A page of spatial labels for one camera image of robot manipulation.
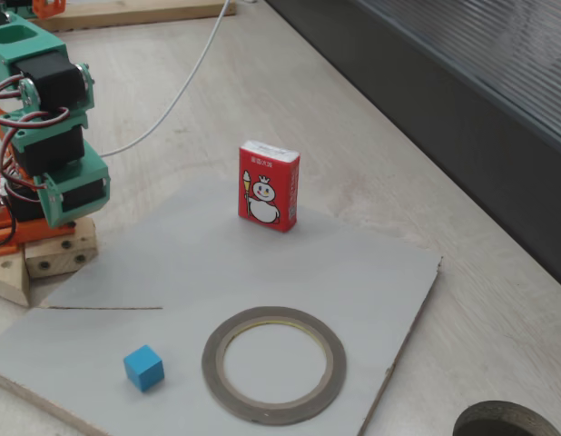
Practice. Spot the blue cube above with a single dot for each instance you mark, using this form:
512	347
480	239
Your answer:
144	370

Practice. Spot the orange and green leader arm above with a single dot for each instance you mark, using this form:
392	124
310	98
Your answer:
49	6

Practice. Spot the red snowman box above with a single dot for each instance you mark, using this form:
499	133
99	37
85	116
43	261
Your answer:
267	191

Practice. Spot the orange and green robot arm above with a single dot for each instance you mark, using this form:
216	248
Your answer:
44	82

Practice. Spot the wooden base block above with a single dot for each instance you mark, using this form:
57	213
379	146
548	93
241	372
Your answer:
58	261

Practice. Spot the wooden wedge piece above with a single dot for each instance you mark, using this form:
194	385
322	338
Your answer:
8	281

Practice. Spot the grey board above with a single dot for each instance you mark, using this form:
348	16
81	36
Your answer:
171	254

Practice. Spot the flat wooden plank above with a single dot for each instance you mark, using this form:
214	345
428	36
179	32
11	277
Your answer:
126	16

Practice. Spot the grey ribbed desk partition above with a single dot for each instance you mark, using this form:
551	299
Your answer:
444	91

